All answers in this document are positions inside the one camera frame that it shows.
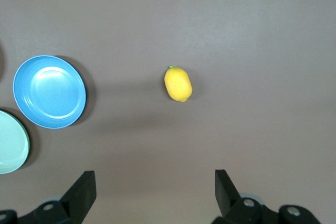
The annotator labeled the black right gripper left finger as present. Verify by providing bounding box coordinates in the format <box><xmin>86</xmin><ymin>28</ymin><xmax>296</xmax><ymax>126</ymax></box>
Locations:
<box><xmin>0</xmin><ymin>170</ymin><xmax>97</xmax><ymax>224</ymax></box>

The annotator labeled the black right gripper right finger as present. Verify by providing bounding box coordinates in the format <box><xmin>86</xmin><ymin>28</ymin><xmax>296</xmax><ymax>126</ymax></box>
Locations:
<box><xmin>211</xmin><ymin>169</ymin><xmax>322</xmax><ymax>224</ymax></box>

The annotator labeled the yellow lemon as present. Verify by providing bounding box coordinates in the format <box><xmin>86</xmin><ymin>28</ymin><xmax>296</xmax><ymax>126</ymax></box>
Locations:
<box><xmin>164</xmin><ymin>65</ymin><xmax>193</xmax><ymax>103</ymax></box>

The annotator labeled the light green plate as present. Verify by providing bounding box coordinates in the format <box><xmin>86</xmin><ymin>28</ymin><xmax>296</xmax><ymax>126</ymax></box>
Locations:
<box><xmin>0</xmin><ymin>109</ymin><xmax>30</xmax><ymax>175</ymax></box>

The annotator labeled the blue plate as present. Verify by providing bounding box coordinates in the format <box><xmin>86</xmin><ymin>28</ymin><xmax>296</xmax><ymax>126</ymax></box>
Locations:
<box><xmin>13</xmin><ymin>55</ymin><xmax>87</xmax><ymax>130</ymax></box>

